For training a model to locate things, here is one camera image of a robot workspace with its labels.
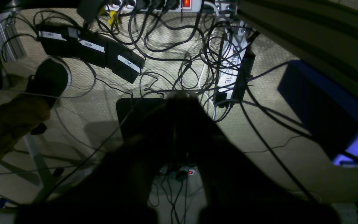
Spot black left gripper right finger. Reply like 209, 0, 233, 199
176, 95, 340, 224

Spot white labelled power strip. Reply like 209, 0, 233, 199
213, 20, 255, 108

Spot white power strip red switch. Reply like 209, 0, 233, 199
104, 0, 203, 12

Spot blue box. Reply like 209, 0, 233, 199
278, 60, 358, 157

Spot black power adapter bricks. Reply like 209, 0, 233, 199
36, 23, 145, 83

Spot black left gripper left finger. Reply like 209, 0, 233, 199
15, 97, 179, 224

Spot black round stand base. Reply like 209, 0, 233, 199
26, 56, 71, 108

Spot tangled black cables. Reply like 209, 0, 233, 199
33, 9, 322, 199

